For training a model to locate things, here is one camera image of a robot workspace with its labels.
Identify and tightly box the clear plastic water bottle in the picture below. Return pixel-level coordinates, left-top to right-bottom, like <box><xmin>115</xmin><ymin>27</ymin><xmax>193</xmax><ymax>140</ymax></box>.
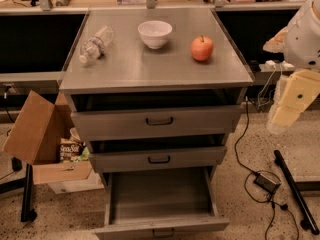
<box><xmin>79</xmin><ymin>25</ymin><xmax>115</xmax><ymax>64</ymax></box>

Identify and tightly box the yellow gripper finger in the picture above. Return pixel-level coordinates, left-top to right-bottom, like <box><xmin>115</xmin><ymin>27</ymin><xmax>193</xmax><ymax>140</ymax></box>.
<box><xmin>266</xmin><ymin>69</ymin><xmax>320</xmax><ymax>134</ymax></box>

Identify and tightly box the brown cardboard box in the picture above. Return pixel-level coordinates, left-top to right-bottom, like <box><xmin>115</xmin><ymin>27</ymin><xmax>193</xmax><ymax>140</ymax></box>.
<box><xmin>3</xmin><ymin>91</ymin><xmax>92</xmax><ymax>185</ymax></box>

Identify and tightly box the top grey drawer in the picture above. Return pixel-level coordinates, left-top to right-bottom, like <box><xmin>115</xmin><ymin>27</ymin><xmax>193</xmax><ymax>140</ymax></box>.
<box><xmin>71</xmin><ymin>105</ymin><xmax>241</xmax><ymax>141</ymax></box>

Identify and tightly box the red apple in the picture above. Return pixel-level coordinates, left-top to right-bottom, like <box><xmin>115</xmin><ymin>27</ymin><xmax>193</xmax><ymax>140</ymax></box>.
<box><xmin>190</xmin><ymin>35</ymin><xmax>214</xmax><ymax>62</ymax></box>

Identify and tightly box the middle grey drawer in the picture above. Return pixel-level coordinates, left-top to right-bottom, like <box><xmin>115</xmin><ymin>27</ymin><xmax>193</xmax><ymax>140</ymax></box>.
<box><xmin>90</xmin><ymin>146</ymin><xmax>226</xmax><ymax>173</ymax></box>

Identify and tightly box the black stand leg left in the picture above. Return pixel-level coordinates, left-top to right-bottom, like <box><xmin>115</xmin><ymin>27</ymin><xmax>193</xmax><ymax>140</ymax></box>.
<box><xmin>21</xmin><ymin>164</ymin><xmax>37</xmax><ymax>222</ymax></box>

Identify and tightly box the black stand leg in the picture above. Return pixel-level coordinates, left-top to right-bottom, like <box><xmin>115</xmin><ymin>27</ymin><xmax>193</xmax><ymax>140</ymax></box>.
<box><xmin>21</xmin><ymin>164</ymin><xmax>37</xmax><ymax>222</ymax></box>
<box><xmin>274</xmin><ymin>150</ymin><xmax>320</xmax><ymax>235</ymax></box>

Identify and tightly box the black power cable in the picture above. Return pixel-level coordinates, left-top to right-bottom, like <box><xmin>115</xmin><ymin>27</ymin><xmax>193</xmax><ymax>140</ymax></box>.
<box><xmin>233</xmin><ymin>97</ymin><xmax>300</xmax><ymax>240</ymax></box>

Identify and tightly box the grey metal drawer cabinet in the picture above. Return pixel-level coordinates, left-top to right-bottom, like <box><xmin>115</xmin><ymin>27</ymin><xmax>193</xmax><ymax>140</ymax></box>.
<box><xmin>59</xmin><ymin>7</ymin><xmax>255</xmax><ymax>240</ymax></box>

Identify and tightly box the white power strip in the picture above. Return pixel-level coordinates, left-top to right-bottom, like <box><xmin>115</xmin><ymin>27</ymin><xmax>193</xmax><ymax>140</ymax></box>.
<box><xmin>264</xmin><ymin>60</ymin><xmax>294</xmax><ymax>70</ymax></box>

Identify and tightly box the sea salt snack bag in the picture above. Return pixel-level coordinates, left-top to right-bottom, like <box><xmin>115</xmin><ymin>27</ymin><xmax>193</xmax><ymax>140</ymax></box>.
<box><xmin>59</xmin><ymin>138</ymin><xmax>83</xmax><ymax>162</ymax></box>

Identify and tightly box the grey drawer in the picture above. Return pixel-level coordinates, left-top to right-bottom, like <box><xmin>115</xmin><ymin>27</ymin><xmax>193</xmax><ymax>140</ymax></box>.
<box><xmin>90</xmin><ymin>146</ymin><xmax>226</xmax><ymax>173</ymax></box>
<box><xmin>94</xmin><ymin>167</ymin><xmax>229</xmax><ymax>240</ymax></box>
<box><xmin>71</xmin><ymin>105</ymin><xmax>241</xmax><ymax>141</ymax></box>

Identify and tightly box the black stand leg right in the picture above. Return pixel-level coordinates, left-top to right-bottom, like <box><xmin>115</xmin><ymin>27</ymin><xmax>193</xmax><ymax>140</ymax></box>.
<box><xmin>274</xmin><ymin>150</ymin><xmax>320</xmax><ymax>235</ymax></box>

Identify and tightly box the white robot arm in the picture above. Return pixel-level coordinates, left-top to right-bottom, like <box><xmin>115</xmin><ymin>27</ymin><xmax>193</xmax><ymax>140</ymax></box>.
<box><xmin>263</xmin><ymin>0</ymin><xmax>320</xmax><ymax>134</ymax></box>

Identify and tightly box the white ceramic bowl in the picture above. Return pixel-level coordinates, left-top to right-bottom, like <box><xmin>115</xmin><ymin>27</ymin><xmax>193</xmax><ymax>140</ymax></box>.
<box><xmin>138</xmin><ymin>20</ymin><xmax>172</xmax><ymax>49</ymax></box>

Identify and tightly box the black power adapter brick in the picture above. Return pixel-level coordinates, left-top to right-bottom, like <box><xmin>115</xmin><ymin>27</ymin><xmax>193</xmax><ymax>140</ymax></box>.
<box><xmin>254</xmin><ymin>174</ymin><xmax>280</xmax><ymax>194</ymax></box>

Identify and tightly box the bottom grey drawer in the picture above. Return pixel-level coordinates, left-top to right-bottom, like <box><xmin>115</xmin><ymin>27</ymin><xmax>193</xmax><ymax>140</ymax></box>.
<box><xmin>94</xmin><ymin>167</ymin><xmax>229</xmax><ymax>240</ymax></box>

